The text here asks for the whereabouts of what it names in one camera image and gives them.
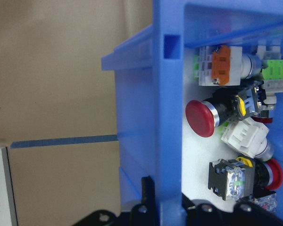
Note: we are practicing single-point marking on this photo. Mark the blue push-button storage bin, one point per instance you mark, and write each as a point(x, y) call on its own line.
point(167, 117)

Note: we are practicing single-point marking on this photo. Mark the black block red button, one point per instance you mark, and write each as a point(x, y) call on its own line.
point(228, 181)

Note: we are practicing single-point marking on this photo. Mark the orange white switch block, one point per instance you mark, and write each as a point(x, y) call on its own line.
point(222, 64)

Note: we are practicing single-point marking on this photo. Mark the red mushroom push button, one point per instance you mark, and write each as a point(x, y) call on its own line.
point(200, 117)

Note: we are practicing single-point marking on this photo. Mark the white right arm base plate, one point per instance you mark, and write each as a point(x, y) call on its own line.
point(0, 183)

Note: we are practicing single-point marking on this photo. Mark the green white switch block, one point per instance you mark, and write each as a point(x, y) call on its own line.
point(273, 69)

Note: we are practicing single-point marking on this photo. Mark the pile of push-button switches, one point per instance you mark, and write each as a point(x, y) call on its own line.
point(198, 164)

